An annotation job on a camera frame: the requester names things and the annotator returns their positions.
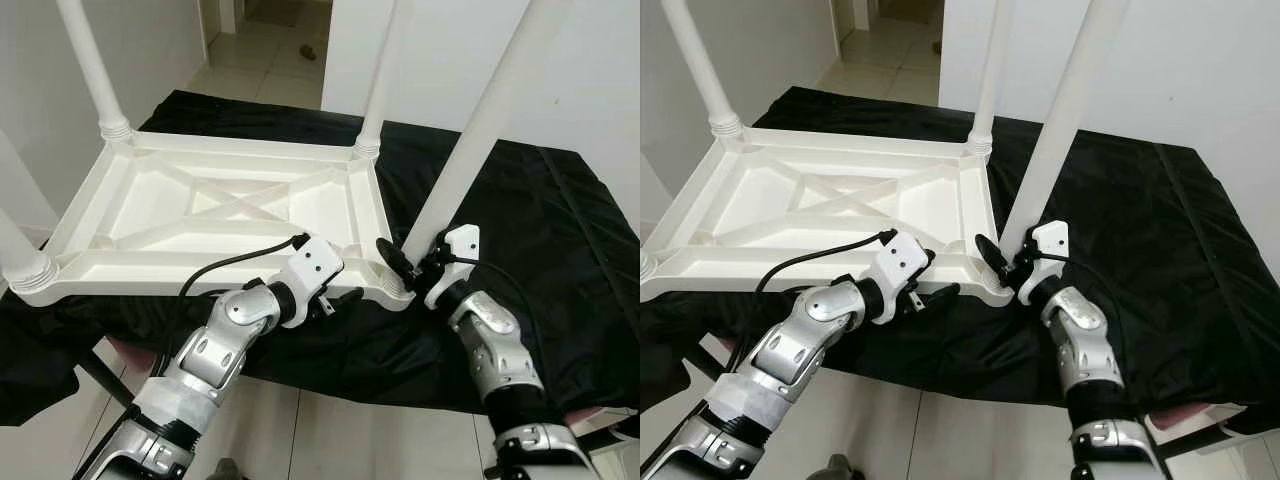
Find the silver robot left leg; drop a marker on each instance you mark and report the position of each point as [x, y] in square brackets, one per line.
[222, 470]
[840, 470]

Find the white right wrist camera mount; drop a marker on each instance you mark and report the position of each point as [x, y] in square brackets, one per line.
[1050, 240]
[462, 245]

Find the white tapered plastic table leg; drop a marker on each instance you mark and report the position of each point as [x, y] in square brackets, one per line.
[700, 60]
[15, 250]
[990, 70]
[385, 70]
[90, 60]
[1065, 120]
[648, 268]
[480, 130]

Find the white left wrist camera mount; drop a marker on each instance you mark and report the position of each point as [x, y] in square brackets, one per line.
[312, 265]
[900, 262]

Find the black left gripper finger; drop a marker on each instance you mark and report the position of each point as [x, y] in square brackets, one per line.
[940, 293]
[347, 296]

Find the small brown crumpled object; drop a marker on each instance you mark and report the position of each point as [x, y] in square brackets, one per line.
[307, 50]

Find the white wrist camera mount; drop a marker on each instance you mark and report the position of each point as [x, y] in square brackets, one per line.
[1050, 240]
[312, 265]
[900, 262]
[462, 245]

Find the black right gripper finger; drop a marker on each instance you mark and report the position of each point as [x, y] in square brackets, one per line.
[991, 254]
[393, 257]

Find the black metal table leg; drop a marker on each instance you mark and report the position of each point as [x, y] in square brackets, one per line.
[722, 362]
[100, 378]

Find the black table cloth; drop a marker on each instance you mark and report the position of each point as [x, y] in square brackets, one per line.
[570, 300]
[1200, 280]

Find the white plastic table top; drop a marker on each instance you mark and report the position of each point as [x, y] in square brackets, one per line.
[760, 210]
[150, 210]

